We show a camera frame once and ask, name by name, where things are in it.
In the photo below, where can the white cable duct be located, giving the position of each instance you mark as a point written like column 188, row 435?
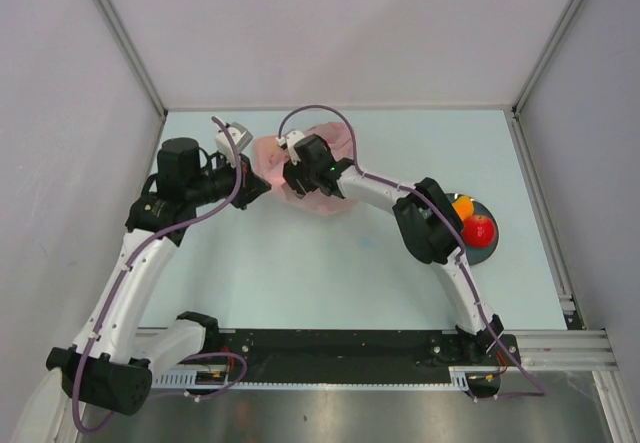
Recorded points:
column 192, row 378

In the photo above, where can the aluminium corner post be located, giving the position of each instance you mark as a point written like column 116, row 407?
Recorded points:
column 131, row 55
column 552, row 44

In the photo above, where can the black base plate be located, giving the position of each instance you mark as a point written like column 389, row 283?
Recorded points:
column 358, row 357

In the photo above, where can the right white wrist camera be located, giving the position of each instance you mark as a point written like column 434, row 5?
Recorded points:
column 287, row 143

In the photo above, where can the right aluminium corner post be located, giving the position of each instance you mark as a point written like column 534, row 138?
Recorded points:
column 552, row 44

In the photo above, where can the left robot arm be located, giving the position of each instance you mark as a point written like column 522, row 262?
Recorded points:
column 103, row 366

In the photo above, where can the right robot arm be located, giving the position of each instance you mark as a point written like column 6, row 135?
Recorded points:
column 430, row 228

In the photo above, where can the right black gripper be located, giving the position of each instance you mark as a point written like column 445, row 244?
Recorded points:
column 292, row 173

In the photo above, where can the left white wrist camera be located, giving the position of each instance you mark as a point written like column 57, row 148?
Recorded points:
column 232, row 139

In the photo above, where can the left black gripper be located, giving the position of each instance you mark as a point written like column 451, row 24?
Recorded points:
column 251, row 186

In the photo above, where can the red fake apple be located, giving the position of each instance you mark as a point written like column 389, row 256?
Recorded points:
column 479, row 231

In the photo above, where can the blue ceramic plate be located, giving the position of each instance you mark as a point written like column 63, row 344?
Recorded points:
column 476, row 256

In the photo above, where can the left aluminium corner post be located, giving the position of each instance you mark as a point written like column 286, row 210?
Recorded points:
column 131, row 55

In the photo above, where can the pink plastic bag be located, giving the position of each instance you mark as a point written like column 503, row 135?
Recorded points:
column 323, row 144

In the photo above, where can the aluminium frame rail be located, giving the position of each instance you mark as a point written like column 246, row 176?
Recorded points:
column 565, row 350

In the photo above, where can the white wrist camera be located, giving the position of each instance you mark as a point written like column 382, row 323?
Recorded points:
column 232, row 139
column 287, row 143

